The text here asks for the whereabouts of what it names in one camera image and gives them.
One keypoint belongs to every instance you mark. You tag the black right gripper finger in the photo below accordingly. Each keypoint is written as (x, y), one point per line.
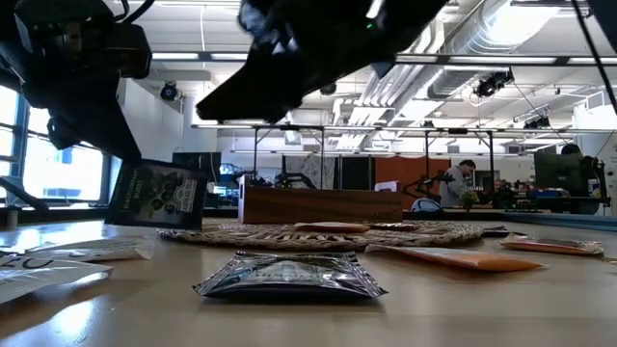
(295, 110)
(255, 91)

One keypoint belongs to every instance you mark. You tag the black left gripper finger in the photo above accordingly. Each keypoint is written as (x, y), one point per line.
(62, 135)
(108, 125)

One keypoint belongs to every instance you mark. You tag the black tea packet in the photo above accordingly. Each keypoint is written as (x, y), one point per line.
(159, 197)
(496, 232)
(289, 274)

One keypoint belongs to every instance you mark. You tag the wooden tea box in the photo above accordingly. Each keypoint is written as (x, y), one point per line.
(318, 205)

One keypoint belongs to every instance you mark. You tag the white tea packet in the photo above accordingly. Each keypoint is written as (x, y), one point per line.
(38, 279)
(96, 248)

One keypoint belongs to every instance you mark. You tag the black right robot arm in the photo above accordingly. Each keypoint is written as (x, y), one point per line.
(410, 19)

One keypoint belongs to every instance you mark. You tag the small black robot arm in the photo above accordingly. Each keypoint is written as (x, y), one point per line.
(426, 183)

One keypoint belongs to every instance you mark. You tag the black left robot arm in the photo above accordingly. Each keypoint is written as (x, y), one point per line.
(9, 62)

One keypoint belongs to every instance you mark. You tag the black beam with lights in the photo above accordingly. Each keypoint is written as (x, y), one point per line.
(205, 57)

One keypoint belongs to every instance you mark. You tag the round woven straw placemat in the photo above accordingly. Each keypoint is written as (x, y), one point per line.
(270, 239)

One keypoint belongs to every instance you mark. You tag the blue and white helmet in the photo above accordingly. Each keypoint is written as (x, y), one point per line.
(426, 205)

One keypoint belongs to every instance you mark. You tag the person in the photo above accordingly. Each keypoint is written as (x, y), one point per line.
(498, 185)
(453, 190)
(571, 149)

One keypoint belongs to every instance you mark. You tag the small green plant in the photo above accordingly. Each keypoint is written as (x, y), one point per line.
(468, 197)

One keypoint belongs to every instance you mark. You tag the black station frame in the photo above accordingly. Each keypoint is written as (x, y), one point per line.
(289, 127)
(491, 164)

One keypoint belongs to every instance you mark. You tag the black dome camera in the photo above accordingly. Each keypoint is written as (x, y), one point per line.
(329, 89)

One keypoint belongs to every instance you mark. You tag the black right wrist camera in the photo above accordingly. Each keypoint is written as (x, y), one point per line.
(265, 24)

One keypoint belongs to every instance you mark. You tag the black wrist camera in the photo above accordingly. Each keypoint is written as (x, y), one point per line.
(130, 50)
(265, 24)

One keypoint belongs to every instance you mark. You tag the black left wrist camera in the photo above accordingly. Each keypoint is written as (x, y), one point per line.
(130, 50)

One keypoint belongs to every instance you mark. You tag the black ceiling-mounted camera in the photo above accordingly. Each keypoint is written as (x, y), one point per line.
(491, 83)
(169, 91)
(537, 123)

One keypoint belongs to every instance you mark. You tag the black aluminium table frame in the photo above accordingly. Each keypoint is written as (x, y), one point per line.
(58, 214)

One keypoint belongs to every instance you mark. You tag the orange partition wall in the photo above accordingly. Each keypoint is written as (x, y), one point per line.
(405, 168)

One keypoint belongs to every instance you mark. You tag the silver ventilation duct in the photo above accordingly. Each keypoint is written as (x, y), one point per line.
(453, 79)

